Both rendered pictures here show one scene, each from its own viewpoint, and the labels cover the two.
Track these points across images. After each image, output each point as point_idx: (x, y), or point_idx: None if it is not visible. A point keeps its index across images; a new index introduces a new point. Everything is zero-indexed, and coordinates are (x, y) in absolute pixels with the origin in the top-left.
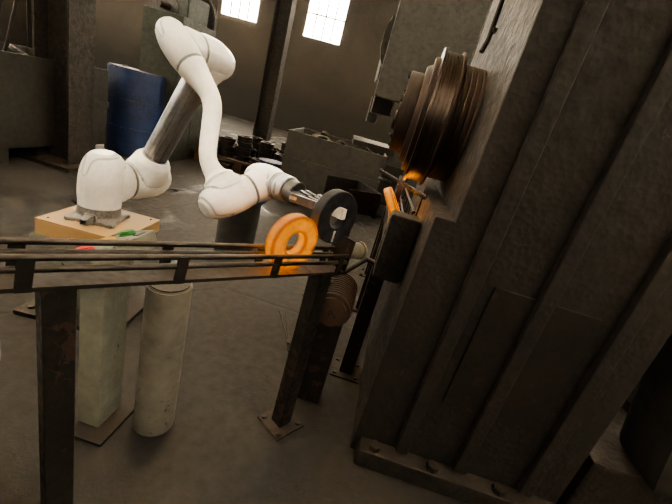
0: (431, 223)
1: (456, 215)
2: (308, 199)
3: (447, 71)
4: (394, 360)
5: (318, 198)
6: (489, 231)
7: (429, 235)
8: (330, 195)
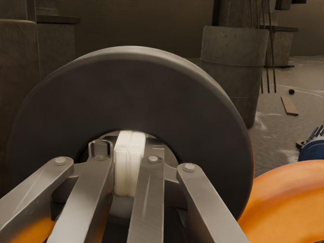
0: (20, 43)
1: (14, 8)
2: (224, 206)
3: None
4: None
5: (93, 216)
6: (35, 15)
7: (39, 65)
8: (209, 75)
